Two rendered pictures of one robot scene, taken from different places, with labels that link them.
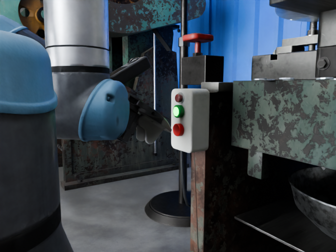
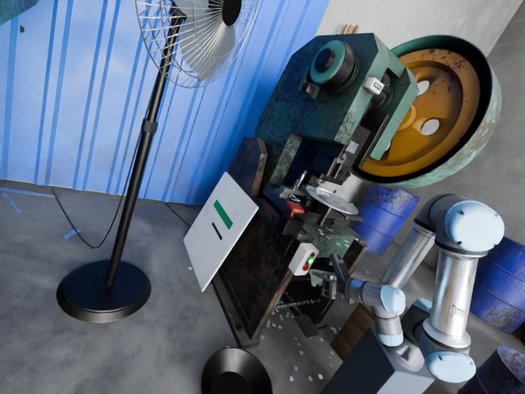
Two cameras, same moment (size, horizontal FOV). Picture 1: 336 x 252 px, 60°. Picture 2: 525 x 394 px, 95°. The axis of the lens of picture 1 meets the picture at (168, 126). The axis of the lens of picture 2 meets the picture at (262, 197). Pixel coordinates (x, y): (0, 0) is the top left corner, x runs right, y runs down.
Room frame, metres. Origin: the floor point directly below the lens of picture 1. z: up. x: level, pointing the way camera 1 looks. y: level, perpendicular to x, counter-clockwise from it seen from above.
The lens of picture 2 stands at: (0.97, 0.87, 1.04)
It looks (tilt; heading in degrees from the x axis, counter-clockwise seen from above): 18 degrees down; 266
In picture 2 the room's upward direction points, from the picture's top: 24 degrees clockwise
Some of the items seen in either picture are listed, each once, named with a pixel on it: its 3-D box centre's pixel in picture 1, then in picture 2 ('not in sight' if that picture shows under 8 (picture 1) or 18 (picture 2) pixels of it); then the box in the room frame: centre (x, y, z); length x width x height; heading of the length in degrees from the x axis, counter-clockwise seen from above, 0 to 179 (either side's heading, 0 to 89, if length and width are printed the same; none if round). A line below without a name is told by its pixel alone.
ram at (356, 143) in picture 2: not in sight; (343, 149); (0.60, -0.42, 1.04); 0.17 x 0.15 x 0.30; 124
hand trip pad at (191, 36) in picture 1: (197, 50); (291, 213); (0.77, -0.08, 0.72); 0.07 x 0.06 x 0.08; 124
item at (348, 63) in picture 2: not in sight; (330, 73); (0.84, -0.33, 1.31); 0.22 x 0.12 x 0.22; 124
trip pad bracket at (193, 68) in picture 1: (201, 91); (284, 234); (0.75, -0.09, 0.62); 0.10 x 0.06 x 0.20; 34
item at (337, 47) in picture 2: not in sight; (366, 91); (0.62, -0.45, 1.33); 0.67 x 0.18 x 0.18; 34
